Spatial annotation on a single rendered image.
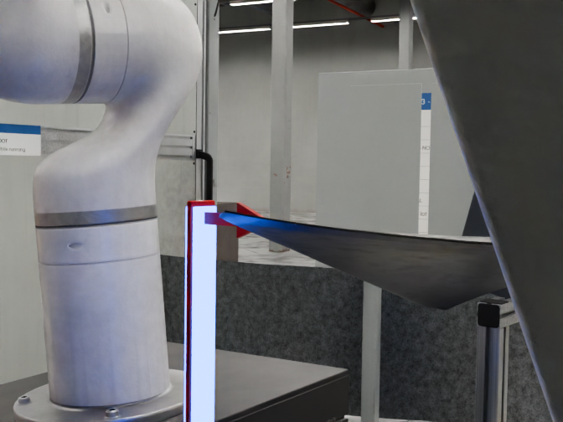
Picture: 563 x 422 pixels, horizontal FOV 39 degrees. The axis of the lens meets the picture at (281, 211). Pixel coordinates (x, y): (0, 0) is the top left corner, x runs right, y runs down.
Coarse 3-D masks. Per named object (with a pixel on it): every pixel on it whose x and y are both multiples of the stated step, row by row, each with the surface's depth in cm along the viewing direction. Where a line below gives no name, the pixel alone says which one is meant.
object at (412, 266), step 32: (256, 224) 41; (288, 224) 40; (320, 256) 50; (352, 256) 48; (384, 256) 47; (416, 256) 46; (448, 256) 45; (480, 256) 45; (384, 288) 55; (416, 288) 54; (448, 288) 54; (480, 288) 53
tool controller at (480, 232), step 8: (472, 200) 104; (472, 208) 104; (480, 208) 104; (472, 216) 104; (480, 216) 104; (472, 224) 104; (480, 224) 104; (464, 232) 105; (472, 232) 104; (480, 232) 104; (504, 288) 102; (504, 296) 102
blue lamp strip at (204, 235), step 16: (208, 208) 56; (208, 224) 56; (208, 240) 56; (208, 256) 56; (208, 272) 56; (208, 288) 56; (192, 304) 55; (208, 304) 56; (192, 320) 55; (208, 320) 56; (192, 336) 55; (208, 336) 56; (192, 352) 55; (208, 352) 56; (192, 368) 55; (208, 368) 56; (192, 384) 55; (208, 384) 56; (192, 400) 55; (208, 400) 56; (192, 416) 55; (208, 416) 57
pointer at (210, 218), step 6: (240, 204) 53; (240, 210) 53; (246, 210) 53; (252, 210) 53; (204, 216) 55; (210, 216) 55; (216, 216) 55; (204, 222) 55; (210, 222) 55; (216, 222) 55; (222, 222) 54; (228, 222) 54; (240, 228) 53; (240, 234) 53; (246, 234) 53
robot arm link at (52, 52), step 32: (0, 0) 70; (32, 0) 70; (64, 0) 73; (0, 32) 70; (32, 32) 71; (64, 32) 72; (0, 64) 71; (32, 64) 71; (64, 64) 73; (0, 96) 75; (32, 96) 74; (64, 96) 76
